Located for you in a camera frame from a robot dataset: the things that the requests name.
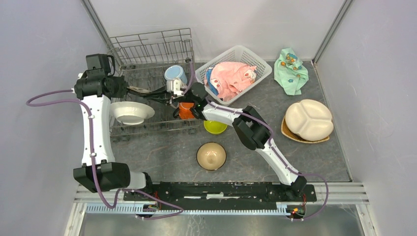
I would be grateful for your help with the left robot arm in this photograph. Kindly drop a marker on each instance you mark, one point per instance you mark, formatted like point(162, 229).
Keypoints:
point(99, 170)

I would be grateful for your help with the white plastic basket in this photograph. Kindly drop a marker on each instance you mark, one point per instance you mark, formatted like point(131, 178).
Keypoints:
point(236, 54)

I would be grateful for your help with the beige bowl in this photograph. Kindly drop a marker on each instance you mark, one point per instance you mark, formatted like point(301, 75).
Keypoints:
point(211, 156)

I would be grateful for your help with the light blue cup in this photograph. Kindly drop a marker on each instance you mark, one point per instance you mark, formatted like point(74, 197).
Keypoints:
point(175, 72)

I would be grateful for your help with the metal wire dish rack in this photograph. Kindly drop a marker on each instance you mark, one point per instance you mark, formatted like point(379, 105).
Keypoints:
point(143, 59)

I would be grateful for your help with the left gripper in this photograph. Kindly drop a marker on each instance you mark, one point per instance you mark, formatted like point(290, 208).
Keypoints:
point(122, 91)

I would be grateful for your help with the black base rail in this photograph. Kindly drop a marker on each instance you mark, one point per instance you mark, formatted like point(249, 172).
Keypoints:
point(227, 195)

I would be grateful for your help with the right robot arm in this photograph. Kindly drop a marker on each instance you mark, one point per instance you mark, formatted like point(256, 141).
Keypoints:
point(251, 129)

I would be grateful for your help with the wooden woven coaster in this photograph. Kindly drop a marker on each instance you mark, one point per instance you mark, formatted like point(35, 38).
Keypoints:
point(289, 134)

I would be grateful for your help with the cream plate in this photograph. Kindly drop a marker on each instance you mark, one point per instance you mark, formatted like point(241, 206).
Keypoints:
point(310, 120)

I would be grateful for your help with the orange mug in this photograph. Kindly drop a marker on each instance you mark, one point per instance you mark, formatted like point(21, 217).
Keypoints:
point(184, 111)

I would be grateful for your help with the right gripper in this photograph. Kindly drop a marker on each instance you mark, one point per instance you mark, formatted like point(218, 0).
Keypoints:
point(166, 100)

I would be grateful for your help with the white deep plate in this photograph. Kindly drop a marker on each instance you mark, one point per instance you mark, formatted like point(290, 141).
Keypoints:
point(131, 113)

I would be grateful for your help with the blue cloth in basket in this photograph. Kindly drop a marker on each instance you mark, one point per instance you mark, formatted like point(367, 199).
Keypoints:
point(211, 84)

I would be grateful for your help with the yellow-green bowl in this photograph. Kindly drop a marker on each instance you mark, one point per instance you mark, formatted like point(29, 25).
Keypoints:
point(214, 127)

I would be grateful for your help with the pink patterned cloth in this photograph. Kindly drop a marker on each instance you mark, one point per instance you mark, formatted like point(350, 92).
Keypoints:
point(232, 78)

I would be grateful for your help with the green patterned cloth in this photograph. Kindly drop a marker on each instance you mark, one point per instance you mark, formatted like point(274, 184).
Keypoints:
point(290, 73)

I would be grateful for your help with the square floral plate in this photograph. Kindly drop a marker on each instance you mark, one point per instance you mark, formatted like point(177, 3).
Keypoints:
point(141, 92)

